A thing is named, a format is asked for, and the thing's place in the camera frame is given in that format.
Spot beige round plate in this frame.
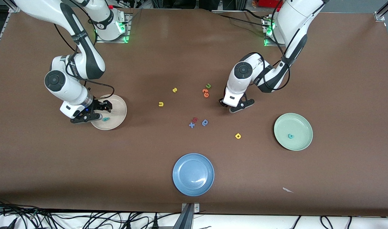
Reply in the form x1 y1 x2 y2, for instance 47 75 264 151
91 94 128 131

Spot pale green round plate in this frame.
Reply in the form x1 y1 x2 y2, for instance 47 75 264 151
274 113 313 151

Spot blue round plate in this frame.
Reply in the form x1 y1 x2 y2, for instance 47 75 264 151
173 153 215 197

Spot red box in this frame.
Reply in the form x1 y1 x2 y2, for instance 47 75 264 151
257 0 281 8

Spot grey aluminium profile beam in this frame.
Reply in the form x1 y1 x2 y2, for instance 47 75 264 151
173 204 194 229

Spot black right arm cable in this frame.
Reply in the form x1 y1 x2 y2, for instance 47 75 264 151
54 19 115 101

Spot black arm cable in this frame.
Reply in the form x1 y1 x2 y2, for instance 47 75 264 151
54 19 115 101
238 0 291 93

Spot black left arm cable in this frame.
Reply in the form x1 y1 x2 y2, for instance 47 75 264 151
238 0 291 93

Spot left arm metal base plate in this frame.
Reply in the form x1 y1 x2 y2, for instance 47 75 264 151
263 16 286 47

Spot black base cable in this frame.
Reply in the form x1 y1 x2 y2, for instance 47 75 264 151
243 9 266 20
217 14 266 28

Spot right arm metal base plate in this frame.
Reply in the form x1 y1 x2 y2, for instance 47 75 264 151
96 13 131 43

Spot silver table edge bracket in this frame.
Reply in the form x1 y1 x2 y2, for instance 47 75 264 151
182 203 200 213

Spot tangled black floor cables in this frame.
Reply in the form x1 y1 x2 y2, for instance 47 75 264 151
0 198 213 229

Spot aluminium frame profile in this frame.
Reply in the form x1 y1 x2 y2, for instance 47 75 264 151
0 0 22 64
374 0 388 21

